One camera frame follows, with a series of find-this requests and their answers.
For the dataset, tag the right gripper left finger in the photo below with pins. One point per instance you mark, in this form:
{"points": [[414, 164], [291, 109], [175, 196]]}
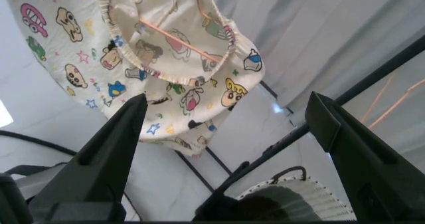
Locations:
{"points": [[99, 171]]}

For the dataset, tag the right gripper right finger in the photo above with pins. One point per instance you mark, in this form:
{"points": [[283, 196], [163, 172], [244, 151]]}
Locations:
{"points": [[375, 174]]}

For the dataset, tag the cream printed garment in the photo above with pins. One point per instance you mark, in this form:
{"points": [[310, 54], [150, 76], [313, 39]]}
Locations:
{"points": [[83, 51]]}

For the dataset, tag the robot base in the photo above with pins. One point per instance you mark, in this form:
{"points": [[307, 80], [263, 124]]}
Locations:
{"points": [[36, 180]]}

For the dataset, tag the white laundry basket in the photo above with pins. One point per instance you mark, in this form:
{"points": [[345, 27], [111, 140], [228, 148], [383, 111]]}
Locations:
{"points": [[315, 200]]}

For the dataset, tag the black clothes rack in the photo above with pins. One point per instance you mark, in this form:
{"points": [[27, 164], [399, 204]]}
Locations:
{"points": [[365, 81]]}

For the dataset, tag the white curtain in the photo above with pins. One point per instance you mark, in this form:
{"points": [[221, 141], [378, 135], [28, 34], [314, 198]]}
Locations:
{"points": [[315, 24]]}

